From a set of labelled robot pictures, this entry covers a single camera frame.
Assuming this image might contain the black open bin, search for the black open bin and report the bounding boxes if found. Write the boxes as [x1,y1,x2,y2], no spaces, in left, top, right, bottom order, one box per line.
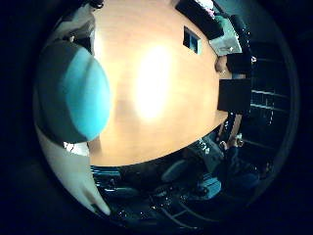
[175,0,225,41]

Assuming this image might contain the small brown object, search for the small brown object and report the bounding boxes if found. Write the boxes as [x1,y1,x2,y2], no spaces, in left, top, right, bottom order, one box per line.
[214,56,228,74]

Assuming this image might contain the seated person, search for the seated person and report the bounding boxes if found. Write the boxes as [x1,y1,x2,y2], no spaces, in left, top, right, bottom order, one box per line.
[218,132,272,197]

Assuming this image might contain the dark shelving unit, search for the dark shelving unit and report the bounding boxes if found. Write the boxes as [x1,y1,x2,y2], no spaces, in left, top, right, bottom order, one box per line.
[248,40,292,161]

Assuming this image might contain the blue ribbed aluminium rail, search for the blue ribbed aluminium rail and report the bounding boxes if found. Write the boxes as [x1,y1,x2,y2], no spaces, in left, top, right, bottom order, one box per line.
[90,164,122,179]

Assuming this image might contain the white cardboard box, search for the white cardboard box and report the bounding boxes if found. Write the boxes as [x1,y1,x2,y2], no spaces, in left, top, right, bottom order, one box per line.
[208,16,244,57]

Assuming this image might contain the black office chair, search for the black office chair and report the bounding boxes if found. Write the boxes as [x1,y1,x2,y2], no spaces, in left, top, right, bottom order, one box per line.
[160,158,223,201]

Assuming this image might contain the black flat box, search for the black flat box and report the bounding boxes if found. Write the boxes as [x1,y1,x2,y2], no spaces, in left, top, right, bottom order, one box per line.
[217,77,252,116]

